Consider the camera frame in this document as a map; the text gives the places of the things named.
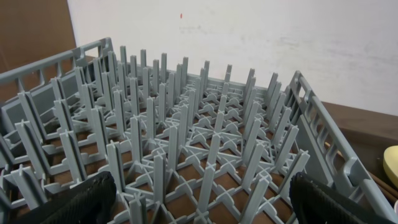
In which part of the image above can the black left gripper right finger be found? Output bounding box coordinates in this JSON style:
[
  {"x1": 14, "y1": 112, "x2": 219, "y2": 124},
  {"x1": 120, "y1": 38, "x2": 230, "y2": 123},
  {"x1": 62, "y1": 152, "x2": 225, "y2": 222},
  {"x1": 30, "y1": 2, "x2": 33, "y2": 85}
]
[{"x1": 289, "y1": 172, "x2": 391, "y2": 224}]

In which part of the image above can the wooden chopstick upper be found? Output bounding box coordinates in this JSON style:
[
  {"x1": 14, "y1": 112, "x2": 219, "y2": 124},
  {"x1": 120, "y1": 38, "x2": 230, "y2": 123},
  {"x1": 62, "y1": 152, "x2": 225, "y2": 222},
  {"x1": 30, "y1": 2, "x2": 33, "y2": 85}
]
[{"x1": 337, "y1": 150, "x2": 397, "y2": 203}]

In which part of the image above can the dark brown serving tray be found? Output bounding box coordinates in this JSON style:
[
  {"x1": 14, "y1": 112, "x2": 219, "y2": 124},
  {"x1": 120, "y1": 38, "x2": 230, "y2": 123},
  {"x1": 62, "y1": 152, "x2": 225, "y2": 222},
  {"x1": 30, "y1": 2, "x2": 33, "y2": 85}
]
[{"x1": 323, "y1": 102, "x2": 397, "y2": 191}]

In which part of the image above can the yellow plate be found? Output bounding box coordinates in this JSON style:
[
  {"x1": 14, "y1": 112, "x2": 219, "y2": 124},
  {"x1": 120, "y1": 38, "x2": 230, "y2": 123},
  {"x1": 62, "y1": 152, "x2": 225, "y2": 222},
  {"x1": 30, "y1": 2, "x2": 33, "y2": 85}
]
[{"x1": 383, "y1": 146, "x2": 398, "y2": 187}]

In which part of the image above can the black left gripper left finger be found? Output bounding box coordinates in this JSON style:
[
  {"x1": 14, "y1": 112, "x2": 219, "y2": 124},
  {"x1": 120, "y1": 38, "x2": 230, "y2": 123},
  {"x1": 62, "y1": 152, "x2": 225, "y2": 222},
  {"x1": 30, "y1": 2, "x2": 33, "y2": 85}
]
[{"x1": 12, "y1": 171, "x2": 116, "y2": 224}]

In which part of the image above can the grey dishwasher rack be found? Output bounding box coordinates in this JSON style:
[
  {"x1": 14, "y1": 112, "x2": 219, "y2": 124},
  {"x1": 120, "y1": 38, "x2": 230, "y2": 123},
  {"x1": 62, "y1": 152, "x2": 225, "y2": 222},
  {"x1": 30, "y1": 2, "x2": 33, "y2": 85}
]
[{"x1": 1, "y1": 38, "x2": 397, "y2": 223}]

